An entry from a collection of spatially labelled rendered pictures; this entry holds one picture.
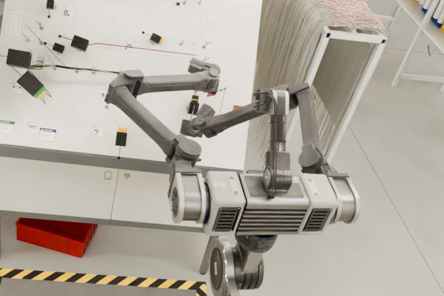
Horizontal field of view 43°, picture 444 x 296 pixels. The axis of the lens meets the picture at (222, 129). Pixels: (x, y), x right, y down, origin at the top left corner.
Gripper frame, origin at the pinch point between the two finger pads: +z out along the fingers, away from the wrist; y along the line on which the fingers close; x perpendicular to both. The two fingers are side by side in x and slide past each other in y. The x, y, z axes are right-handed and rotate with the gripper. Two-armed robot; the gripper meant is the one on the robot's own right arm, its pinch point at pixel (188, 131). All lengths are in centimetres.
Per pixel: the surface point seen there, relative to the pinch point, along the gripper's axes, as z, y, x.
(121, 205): 39, 21, 36
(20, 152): 11, 71, 23
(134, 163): 10.4, 20.9, 18.0
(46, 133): 8, 62, 13
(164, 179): 22.1, 4.5, 21.1
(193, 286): 72, -29, 71
